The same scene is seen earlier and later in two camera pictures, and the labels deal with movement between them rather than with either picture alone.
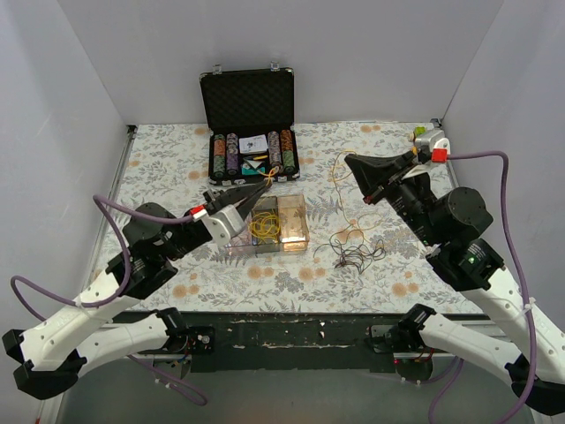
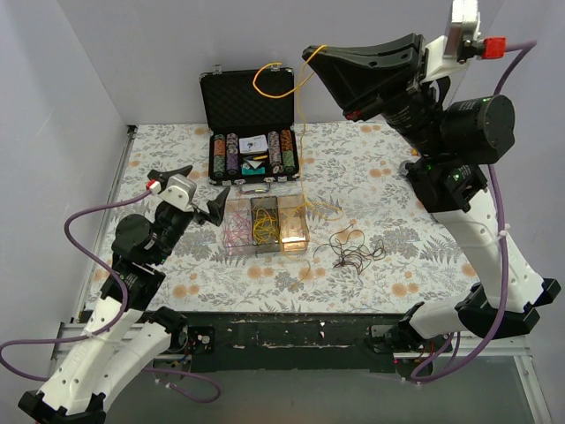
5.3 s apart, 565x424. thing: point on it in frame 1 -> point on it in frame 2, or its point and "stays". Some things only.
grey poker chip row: x=274 y=150 stays
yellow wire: x=270 y=173 -> x=297 y=92
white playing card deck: x=253 y=144 stays
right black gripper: x=387 y=182 -> x=415 y=77
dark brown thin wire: x=352 y=250 stays
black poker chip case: x=250 y=115 stays
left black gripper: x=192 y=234 -> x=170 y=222
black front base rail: x=272 y=342 stays
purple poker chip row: x=232 y=154 stays
